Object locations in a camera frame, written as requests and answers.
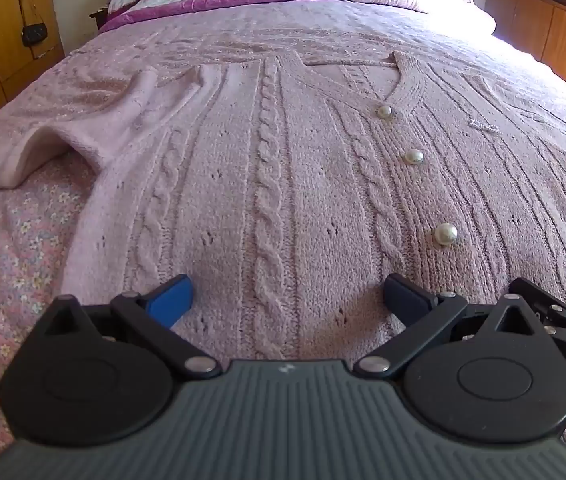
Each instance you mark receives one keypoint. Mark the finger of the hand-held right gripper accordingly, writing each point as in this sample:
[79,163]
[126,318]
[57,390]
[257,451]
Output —
[553,310]

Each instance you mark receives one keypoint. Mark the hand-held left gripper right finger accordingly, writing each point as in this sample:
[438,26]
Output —
[404,299]

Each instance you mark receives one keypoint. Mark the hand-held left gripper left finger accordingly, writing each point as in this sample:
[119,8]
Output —
[170,301]

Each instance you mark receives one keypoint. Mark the pink floral bedspread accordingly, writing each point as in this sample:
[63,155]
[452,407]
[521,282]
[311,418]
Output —
[13,240]

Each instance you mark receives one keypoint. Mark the wooden side cabinet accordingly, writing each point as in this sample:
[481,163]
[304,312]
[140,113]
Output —
[548,30]

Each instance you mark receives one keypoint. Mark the dark wooden nightstand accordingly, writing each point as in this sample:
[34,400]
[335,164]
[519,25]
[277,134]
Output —
[97,17]

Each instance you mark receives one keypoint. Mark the small black purse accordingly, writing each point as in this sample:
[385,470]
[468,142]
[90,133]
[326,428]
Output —
[34,34]

